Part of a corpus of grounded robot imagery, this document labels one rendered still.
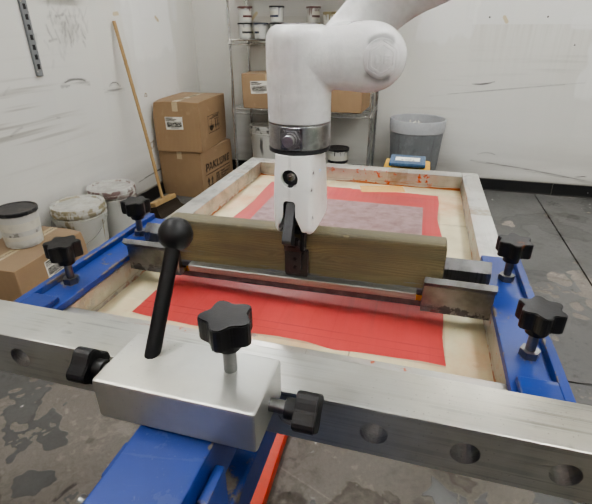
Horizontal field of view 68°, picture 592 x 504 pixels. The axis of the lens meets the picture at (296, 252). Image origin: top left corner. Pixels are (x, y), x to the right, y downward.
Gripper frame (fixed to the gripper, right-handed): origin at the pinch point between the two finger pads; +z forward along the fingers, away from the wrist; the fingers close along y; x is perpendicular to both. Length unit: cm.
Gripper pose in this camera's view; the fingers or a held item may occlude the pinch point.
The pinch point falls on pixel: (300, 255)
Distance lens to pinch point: 61.2
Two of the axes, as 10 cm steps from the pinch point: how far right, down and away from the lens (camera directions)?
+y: 2.7, -4.4, 8.6
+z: 0.1, 8.9, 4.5
